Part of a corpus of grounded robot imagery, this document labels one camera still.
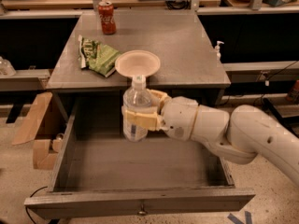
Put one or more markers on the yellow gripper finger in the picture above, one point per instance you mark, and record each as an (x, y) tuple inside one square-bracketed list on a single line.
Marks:
[(147, 118), (159, 98)]

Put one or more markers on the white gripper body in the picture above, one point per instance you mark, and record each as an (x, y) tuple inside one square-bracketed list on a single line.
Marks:
[(177, 117)]

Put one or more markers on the clear plastic water bottle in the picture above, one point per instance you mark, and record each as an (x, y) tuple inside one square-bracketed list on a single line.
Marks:
[(136, 98)]

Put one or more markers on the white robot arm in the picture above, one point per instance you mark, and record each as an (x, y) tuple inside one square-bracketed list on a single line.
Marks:
[(237, 137)]

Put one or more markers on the grey cabinet with top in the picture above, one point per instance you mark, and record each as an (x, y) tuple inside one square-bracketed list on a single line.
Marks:
[(177, 37)]

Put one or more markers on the white pump dispenser bottle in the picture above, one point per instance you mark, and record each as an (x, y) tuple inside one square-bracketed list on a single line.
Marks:
[(218, 49)]

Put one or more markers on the open grey top drawer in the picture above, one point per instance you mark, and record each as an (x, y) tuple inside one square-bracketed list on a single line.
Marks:
[(99, 173)]

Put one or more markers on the metal drawer knob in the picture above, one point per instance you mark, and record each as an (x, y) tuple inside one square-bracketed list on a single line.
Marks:
[(142, 212)]

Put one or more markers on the white paper bowl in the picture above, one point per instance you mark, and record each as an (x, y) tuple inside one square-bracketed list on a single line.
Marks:
[(137, 62)]

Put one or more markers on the green chip bag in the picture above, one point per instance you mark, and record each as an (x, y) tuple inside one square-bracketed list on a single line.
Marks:
[(97, 56)]

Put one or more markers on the red cola can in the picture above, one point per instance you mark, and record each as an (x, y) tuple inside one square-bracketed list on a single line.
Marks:
[(106, 15)]

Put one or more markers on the brown cardboard box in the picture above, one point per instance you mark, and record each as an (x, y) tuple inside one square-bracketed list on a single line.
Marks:
[(42, 125)]

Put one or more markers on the clear plastic container left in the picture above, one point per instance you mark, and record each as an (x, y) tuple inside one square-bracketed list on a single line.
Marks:
[(6, 68)]

